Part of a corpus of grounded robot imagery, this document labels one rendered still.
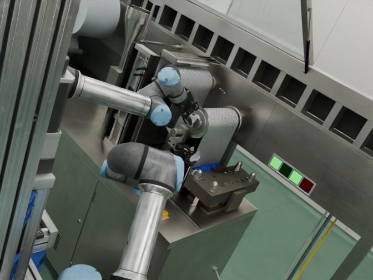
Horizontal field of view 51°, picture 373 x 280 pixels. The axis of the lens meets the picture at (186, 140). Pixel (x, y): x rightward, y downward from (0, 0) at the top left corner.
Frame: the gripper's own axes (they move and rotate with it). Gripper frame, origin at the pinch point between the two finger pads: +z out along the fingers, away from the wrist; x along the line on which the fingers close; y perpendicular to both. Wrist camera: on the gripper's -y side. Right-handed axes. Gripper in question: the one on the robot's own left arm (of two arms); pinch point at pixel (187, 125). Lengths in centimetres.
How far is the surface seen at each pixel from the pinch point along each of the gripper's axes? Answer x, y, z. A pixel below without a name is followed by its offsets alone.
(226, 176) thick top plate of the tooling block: -17.6, -1.2, 30.0
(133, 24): 67, 23, -6
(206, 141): -7.0, 1.6, 9.6
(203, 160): -7.0, -4.1, 21.0
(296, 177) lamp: -43, 20, 31
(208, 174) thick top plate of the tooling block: -13.4, -7.5, 22.5
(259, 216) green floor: 17, 27, 224
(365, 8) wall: 57, 236, 155
